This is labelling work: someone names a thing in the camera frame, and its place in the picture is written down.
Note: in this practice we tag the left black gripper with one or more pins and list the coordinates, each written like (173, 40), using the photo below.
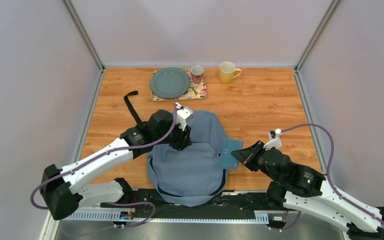
(183, 140)

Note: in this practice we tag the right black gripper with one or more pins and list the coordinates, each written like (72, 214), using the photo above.
(247, 156)

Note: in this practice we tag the small teal wallet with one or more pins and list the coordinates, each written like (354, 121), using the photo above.
(227, 160)

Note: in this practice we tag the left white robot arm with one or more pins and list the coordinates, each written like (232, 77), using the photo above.
(68, 188)

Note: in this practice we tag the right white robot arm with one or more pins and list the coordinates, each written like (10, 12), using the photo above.
(299, 187)

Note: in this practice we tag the floral serving tray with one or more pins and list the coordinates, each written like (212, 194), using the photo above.
(194, 92)

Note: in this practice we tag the green ceramic plate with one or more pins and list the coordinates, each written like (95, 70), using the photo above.
(170, 82)

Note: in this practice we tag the pink patterned mug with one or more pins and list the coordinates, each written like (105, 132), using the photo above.
(197, 74)

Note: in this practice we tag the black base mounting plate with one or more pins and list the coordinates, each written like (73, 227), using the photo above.
(226, 205)

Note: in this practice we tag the yellow ceramic mug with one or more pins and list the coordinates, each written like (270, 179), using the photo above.
(228, 71)

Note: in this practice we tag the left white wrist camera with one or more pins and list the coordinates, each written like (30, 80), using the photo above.
(182, 114)

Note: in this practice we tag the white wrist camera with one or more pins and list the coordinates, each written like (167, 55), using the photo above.
(182, 114)
(274, 137)

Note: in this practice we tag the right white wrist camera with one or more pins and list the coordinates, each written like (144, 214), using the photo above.
(274, 137)

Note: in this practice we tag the aluminium front frame rail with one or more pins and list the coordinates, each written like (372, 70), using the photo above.
(143, 212)

